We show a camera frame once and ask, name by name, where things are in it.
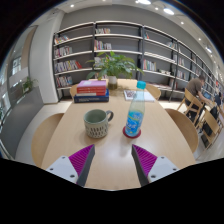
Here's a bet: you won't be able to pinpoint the dark blue book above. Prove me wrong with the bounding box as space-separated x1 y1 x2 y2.
73 89 110 104

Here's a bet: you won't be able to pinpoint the slatted wooden chair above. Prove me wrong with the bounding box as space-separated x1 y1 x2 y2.
199 108 224 150
176 87 205 126

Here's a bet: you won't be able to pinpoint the flat round red coaster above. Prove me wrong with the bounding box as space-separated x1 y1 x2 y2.
122 125 142 140

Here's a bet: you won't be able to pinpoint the person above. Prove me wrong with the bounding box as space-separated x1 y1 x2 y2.
185 74 213 123

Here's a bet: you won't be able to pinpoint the open magazine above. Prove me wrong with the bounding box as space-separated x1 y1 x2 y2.
123 89 156 102

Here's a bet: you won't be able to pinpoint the grey patterned ceramic mug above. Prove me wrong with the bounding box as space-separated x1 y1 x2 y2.
83 108 115 139

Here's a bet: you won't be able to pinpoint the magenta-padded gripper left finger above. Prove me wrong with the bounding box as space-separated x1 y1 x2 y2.
45 144 96 187

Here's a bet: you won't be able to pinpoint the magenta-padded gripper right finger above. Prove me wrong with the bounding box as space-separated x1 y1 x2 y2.
131 144 181 187

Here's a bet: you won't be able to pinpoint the pink book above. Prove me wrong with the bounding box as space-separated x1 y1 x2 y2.
76 79 108 90

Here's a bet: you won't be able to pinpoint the grey bookshelf unit with books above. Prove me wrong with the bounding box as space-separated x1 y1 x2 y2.
52 20 224 102

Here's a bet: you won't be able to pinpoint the clear bottle with turquoise cap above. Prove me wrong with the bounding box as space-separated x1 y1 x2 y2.
124 80 147 138

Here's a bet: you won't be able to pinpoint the light wooden chair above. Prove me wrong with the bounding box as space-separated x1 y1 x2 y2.
164 108 200 154
145 83 162 101
69 83 80 100
31 112 65 168

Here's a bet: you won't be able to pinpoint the green potted plant, white pot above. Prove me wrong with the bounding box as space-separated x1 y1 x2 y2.
85 50 145 90

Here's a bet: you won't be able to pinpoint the round ceiling lights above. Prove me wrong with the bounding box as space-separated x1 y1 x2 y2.
68 0 214 55

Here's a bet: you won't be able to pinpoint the small green ledge plant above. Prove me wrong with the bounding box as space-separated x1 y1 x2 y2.
21 76 36 96

